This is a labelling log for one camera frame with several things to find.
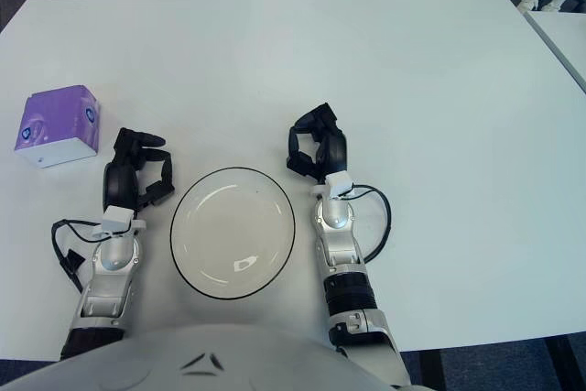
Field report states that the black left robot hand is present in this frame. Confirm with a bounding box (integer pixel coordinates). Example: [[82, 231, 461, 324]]
[[102, 127, 176, 216]]

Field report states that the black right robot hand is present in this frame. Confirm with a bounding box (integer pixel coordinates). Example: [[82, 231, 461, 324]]
[[286, 101, 350, 184]]

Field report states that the purple tissue paper pack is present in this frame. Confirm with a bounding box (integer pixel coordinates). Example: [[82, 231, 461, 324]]
[[13, 83, 102, 170]]

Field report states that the white plate black rim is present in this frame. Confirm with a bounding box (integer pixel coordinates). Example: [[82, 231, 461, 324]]
[[168, 166, 298, 303]]

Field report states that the grey robot torso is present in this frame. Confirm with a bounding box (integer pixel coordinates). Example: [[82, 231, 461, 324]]
[[0, 322, 413, 391]]

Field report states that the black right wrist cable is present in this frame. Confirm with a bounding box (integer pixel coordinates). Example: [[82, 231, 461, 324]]
[[341, 184, 393, 264]]

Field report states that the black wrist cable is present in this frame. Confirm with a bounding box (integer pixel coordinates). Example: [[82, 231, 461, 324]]
[[341, 184, 393, 264], [50, 219, 138, 294]]

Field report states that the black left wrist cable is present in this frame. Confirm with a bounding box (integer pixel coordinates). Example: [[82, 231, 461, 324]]
[[50, 219, 138, 294]]

